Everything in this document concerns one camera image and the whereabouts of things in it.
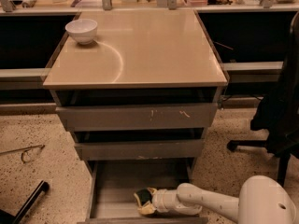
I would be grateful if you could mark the black chair leg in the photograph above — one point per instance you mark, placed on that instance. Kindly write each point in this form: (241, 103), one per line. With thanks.
(7, 218)

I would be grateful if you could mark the bottom grey drawer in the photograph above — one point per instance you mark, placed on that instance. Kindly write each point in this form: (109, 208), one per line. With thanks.
(115, 182)

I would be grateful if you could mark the green and yellow sponge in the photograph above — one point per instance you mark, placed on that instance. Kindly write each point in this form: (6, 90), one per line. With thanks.
(144, 196)

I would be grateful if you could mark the top grey drawer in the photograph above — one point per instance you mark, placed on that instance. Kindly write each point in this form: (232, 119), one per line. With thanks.
(136, 117)

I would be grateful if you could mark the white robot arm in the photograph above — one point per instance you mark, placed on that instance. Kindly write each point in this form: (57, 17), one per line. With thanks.
(261, 200)

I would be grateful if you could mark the white ceramic bowl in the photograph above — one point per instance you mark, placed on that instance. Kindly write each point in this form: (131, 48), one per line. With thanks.
(82, 31)

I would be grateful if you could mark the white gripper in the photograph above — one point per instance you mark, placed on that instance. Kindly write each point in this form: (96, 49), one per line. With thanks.
(163, 201)

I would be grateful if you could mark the grey drawer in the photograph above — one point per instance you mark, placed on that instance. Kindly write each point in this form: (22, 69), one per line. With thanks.
(115, 182)
(136, 117)
(139, 150)

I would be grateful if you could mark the grey drawer cabinet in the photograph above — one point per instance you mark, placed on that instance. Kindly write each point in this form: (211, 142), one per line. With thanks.
(151, 57)

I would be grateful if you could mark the middle grey drawer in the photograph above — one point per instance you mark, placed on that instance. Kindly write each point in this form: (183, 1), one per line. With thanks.
(139, 150)

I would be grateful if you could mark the black office chair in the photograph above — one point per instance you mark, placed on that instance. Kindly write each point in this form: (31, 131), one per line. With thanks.
(278, 111)

